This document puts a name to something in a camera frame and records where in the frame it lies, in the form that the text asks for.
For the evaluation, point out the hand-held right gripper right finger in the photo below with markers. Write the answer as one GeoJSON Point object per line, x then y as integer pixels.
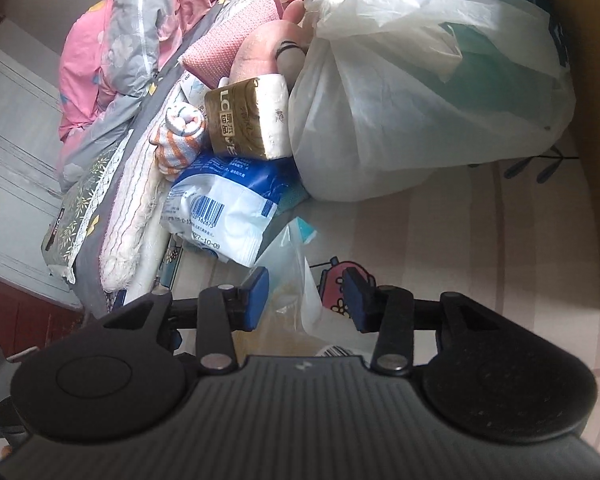
{"type": "Point", "coordinates": [356, 300]}

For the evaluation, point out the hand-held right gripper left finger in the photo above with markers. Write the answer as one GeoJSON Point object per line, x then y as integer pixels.
{"type": "Point", "coordinates": [258, 297]}

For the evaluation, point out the clear plastic bag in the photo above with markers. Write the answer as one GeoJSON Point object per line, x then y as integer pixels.
{"type": "Point", "coordinates": [290, 260]}

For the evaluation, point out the blue and white wipes pack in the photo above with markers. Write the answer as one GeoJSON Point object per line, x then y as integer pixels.
{"type": "Point", "coordinates": [220, 210]}

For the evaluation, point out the teal checked towel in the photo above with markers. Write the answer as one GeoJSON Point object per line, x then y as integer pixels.
{"type": "Point", "coordinates": [292, 197]}

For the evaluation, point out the white plastic bag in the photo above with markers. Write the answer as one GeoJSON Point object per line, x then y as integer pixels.
{"type": "Point", "coordinates": [380, 135]}

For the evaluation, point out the orange striped towel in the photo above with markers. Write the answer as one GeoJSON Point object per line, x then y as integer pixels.
{"type": "Point", "coordinates": [180, 145]}

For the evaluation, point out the white and blue mask pack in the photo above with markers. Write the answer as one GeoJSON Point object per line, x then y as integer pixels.
{"type": "Point", "coordinates": [197, 91]}

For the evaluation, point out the pink plush toy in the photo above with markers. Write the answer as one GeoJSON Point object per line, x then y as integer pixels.
{"type": "Point", "coordinates": [260, 45]}

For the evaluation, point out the pink knitted pad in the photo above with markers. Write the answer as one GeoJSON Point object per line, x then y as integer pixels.
{"type": "Point", "coordinates": [230, 35]}

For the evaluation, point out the large cardboard box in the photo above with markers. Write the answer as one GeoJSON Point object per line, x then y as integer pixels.
{"type": "Point", "coordinates": [595, 110]}

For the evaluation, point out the cartoon printed bedsheet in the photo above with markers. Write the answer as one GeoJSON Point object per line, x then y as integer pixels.
{"type": "Point", "coordinates": [455, 240]}

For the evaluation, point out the white woven blanket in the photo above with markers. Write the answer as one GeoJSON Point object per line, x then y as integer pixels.
{"type": "Point", "coordinates": [130, 220]}

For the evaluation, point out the dark grey flowered bedsheet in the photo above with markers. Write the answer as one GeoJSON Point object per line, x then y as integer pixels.
{"type": "Point", "coordinates": [87, 260]}

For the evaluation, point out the gold tissue pack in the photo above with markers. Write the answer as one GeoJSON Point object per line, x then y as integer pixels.
{"type": "Point", "coordinates": [240, 115]}

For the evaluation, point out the pink and grey quilt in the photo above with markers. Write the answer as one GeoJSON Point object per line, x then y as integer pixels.
{"type": "Point", "coordinates": [130, 35]}

